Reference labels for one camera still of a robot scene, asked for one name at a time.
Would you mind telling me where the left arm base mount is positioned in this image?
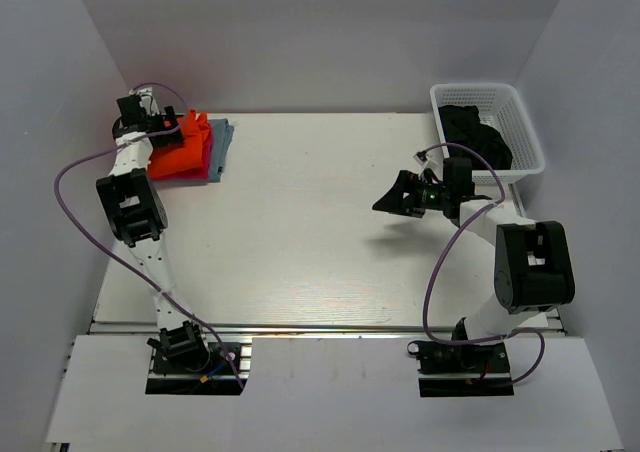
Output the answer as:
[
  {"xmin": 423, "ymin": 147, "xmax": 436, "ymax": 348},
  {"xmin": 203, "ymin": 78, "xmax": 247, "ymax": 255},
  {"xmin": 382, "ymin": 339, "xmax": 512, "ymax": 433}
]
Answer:
[{"xmin": 145, "ymin": 342, "xmax": 243, "ymax": 396}]

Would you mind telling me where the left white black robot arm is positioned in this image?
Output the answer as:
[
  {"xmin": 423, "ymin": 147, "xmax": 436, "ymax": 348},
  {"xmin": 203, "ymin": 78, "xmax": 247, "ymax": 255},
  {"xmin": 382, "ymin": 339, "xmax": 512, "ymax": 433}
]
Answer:
[{"xmin": 96, "ymin": 86, "xmax": 212, "ymax": 371}]

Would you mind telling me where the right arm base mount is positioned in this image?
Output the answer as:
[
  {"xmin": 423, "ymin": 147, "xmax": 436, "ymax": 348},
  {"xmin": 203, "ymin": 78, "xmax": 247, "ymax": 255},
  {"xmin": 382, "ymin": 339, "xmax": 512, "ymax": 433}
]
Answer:
[{"xmin": 407, "ymin": 340, "xmax": 514, "ymax": 398}]

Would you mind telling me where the orange t shirt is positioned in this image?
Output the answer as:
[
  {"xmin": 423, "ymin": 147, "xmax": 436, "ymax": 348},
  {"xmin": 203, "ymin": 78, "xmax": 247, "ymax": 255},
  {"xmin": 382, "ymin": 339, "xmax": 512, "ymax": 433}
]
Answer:
[{"xmin": 148, "ymin": 109, "xmax": 212, "ymax": 180}]

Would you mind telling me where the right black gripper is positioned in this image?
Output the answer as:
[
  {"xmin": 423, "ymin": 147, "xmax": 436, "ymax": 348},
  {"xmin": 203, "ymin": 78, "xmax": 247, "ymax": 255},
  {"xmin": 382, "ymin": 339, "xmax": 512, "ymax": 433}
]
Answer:
[{"xmin": 373, "ymin": 170, "xmax": 452, "ymax": 218}]

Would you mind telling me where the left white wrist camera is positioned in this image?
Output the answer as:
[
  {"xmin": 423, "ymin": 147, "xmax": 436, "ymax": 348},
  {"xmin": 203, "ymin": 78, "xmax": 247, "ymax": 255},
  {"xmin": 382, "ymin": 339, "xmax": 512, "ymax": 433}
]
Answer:
[{"xmin": 129, "ymin": 85, "xmax": 160, "ymax": 116}]

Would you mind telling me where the folded pink t shirt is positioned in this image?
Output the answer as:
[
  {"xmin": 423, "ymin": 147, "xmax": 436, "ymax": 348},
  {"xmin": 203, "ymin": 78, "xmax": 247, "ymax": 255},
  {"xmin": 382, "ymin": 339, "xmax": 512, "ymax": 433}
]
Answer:
[{"xmin": 161, "ymin": 132, "xmax": 214, "ymax": 180}]

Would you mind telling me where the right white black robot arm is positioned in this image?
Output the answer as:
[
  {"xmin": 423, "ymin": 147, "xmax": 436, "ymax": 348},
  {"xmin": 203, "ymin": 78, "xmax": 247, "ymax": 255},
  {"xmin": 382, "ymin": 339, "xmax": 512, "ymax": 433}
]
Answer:
[{"xmin": 372, "ymin": 157, "xmax": 575, "ymax": 371}]

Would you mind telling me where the white plastic basket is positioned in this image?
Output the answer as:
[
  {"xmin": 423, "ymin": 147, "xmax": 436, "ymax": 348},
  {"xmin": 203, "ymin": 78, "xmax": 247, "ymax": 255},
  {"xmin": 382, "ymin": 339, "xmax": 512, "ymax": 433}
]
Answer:
[{"xmin": 430, "ymin": 82, "xmax": 545, "ymax": 184}]

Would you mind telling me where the folded grey blue t shirt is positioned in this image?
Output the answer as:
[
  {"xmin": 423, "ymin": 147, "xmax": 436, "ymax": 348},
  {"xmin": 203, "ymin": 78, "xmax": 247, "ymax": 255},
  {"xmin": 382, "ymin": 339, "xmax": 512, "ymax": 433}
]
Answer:
[{"xmin": 207, "ymin": 118, "xmax": 235, "ymax": 183}]

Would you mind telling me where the black t shirt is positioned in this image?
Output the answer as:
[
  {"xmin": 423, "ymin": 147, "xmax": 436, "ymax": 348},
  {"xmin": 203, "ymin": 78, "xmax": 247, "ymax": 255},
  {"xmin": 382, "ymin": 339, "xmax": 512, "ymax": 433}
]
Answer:
[{"xmin": 438, "ymin": 105, "xmax": 513, "ymax": 170}]

